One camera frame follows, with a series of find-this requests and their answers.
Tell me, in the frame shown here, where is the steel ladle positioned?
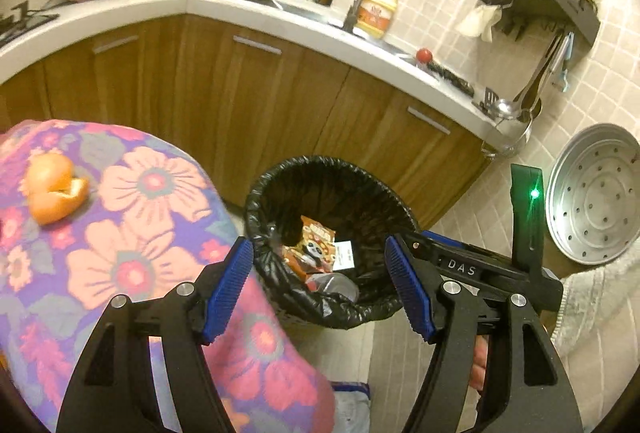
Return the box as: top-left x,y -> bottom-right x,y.
492,33 -> 566,120

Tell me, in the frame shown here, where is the light blue cloth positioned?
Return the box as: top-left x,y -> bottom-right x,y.
332,380 -> 374,433

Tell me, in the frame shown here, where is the steel wire strainer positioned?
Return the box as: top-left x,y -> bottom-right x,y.
481,112 -> 534,160

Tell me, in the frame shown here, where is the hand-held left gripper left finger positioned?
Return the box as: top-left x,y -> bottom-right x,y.
56,237 -> 254,433

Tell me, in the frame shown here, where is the dark knobbly strip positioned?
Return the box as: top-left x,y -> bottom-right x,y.
432,60 -> 476,97

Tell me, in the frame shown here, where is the person's right hand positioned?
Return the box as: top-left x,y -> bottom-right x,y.
470,330 -> 496,406

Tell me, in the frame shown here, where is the floral blanket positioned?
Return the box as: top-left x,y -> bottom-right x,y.
0,119 -> 337,433

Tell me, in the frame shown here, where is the orange peel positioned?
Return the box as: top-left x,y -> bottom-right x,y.
26,153 -> 91,227

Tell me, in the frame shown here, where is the white hanging rag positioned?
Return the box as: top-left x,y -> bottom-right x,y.
457,4 -> 501,42

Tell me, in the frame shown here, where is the steel cabinet handle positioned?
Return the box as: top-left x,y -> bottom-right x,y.
407,106 -> 453,134
232,35 -> 283,57
93,35 -> 140,54

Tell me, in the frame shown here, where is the white bin with black bag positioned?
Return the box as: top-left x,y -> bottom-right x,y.
244,156 -> 422,330

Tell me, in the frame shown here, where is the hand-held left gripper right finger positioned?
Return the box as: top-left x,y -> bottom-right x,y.
384,235 -> 585,433

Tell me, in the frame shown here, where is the wooden base cabinet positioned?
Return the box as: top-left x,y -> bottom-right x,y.
0,13 -> 496,231

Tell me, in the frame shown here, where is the black gas stove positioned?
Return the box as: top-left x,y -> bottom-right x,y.
0,0 -> 60,47

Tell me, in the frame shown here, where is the yellow dish soap bottle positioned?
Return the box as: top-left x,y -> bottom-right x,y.
357,0 -> 401,39

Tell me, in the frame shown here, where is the perforated steel steamer tray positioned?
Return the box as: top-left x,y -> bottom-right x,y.
545,123 -> 640,267

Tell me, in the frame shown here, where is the blue hanging peeler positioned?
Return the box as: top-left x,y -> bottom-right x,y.
552,33 -> 576,93

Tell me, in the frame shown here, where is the panda print snack packet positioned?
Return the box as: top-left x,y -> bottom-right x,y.
282,216 -> 357,275

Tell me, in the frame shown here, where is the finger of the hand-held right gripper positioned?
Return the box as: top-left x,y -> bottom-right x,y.
421,229 -> 514,271
397,232 -> 442,292

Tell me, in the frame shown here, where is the steel sink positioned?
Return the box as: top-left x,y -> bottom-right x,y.
222,0 -> 417,60

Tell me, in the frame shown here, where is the dark wall shelf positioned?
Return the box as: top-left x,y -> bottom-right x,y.
477,0 -> 601,47

